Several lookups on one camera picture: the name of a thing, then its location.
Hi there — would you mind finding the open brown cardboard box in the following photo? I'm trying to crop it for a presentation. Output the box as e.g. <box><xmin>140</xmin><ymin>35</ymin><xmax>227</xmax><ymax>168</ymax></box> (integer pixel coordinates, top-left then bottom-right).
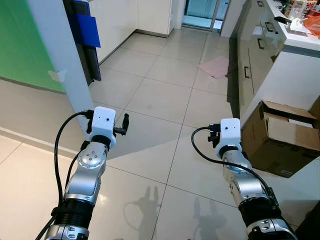
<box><xmin>241</xmin><ymin>100</ymin><xmax>320</xmax><ymax>179</ymax></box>

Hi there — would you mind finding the pink floor mat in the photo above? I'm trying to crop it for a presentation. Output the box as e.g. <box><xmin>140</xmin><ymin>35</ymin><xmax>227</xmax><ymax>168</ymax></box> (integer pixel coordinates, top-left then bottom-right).
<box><xmin>196</xmin><ymin>56</ymin><xmax>232</xmax><ymax>79</ymax></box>

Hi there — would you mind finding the blue folder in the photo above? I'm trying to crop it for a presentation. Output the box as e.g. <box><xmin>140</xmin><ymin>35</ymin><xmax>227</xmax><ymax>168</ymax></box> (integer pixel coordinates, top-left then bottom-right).
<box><xmin>76</xmin><ymin>14</ymin><xmax>102</xmax><ymax>49</ymax></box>

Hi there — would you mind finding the white cabinet counter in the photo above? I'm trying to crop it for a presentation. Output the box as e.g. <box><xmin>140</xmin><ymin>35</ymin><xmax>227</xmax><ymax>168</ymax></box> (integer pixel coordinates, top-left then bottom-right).
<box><xmin>236</xmin><ymin>0</ymin><xmax>320</xmax><ymax>126</ymax></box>

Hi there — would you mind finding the glass sliding door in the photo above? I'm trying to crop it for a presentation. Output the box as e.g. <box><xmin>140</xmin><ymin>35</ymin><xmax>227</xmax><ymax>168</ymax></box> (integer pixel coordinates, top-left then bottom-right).
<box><xmin>182</xmin><ymin>0</ymin><xmax>231</xmax><ymax>31</ymax></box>

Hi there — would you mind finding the white crumpled bag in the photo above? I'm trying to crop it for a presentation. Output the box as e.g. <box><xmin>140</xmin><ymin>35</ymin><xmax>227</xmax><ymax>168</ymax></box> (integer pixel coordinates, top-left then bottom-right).
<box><xmin>287</xmin><ymin>17</ymin><xmax>311</xmax><ymax>35</ymax></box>

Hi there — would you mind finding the orange plastic bag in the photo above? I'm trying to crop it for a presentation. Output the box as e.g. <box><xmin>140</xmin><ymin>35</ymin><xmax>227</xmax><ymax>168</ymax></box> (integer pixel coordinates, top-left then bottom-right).
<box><xmin>302</xmin><ymin>14</ymin><xmax>320</xmax><ymax>37</ymax></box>

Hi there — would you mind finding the colourful snack packet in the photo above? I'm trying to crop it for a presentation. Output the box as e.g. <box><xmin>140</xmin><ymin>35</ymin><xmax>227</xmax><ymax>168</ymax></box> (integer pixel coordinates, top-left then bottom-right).
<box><xmin>285</xmin><ymin>0</ymin><xmax>320</xmax><ymax>18</ymax></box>

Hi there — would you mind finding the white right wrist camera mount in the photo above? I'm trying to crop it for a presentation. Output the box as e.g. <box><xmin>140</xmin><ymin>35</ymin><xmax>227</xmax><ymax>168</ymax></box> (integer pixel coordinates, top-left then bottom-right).
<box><xmin>220</xmin><ymin>118</ymin><xmax>242</xmax><ymax>151</ymax></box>

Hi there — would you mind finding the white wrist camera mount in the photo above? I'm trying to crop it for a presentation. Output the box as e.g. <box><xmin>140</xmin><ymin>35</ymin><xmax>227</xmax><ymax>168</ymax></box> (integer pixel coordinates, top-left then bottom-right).
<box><xmin>91</xmin><ymin>106</ymin><xmax>117</xmax><ymax>150</ymax></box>
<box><xmin>220</xmin><ymin>118</ymin><xmax>242</xmax><ymax>151</ymax></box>

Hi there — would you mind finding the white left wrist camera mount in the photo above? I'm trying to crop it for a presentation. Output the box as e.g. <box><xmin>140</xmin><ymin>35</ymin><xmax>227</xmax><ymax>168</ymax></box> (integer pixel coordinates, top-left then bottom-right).
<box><xmin>91</xmin><ymin>106</ymin><xmax>117</xmax><ymax>150</ymax></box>

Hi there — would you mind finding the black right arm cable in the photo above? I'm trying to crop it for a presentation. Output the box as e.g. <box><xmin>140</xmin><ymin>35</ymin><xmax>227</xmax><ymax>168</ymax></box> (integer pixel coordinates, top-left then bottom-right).
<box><xmin>191</xmin><ymin>125</ymin><xmax>280</xmax><ymax>208</ymax></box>

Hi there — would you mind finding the dark wall panel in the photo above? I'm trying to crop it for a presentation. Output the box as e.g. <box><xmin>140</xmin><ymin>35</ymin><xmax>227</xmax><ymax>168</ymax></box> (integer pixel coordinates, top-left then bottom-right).
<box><xmin>62</xmin><ymin>0</ymin><xmax>102</xmax><ymax>86</ymax></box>

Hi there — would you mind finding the white wall hook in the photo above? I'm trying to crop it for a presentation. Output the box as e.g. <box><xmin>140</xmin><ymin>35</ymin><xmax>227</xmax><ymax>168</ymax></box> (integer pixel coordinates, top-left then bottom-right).
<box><xmin>48</xmin><ymin>69</ymin><xmax>68</xmax><ymax>83</ymax></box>

